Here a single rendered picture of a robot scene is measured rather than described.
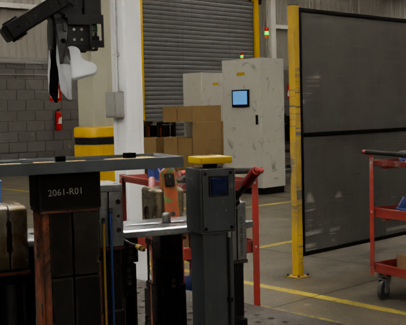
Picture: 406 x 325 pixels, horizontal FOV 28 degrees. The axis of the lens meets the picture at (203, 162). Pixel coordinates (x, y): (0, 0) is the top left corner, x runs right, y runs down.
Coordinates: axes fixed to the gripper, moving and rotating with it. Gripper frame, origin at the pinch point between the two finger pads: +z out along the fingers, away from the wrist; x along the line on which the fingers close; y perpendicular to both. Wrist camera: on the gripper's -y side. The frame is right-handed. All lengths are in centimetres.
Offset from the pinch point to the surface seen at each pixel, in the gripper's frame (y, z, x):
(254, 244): 129, 68, 236
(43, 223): -3.4, 18.9, -3.6
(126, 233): 16.6, 25.8, 25.9
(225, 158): 28.5, 10.2, -0.3
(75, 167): 1.4, 10.1, -6.5
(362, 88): 309, -13, 445
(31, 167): -5.4, 9.8, -7.0
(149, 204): 29, 24, 54
